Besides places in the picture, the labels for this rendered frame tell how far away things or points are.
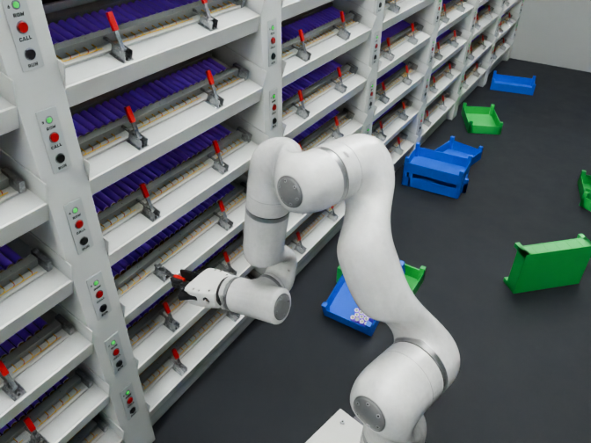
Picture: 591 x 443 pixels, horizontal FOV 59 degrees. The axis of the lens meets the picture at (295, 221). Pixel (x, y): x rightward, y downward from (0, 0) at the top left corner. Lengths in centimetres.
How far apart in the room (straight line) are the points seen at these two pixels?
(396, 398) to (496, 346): 119
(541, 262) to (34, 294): 177
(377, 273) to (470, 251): 159
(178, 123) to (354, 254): 62
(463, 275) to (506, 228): 44
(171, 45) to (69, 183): 37
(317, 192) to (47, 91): 51
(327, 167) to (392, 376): 36
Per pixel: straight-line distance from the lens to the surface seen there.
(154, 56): 118
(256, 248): 107
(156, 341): 155
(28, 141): 103
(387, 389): 90
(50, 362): 131
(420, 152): 295
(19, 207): 109
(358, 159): 86
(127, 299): 139
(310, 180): 80
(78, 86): 107
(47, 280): 120
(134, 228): 129
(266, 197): 99
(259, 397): 180
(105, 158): 118
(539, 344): 213
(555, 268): 232
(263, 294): 118
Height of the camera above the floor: 145
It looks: 36 degrees down
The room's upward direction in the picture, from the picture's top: 1 degrees clockwise
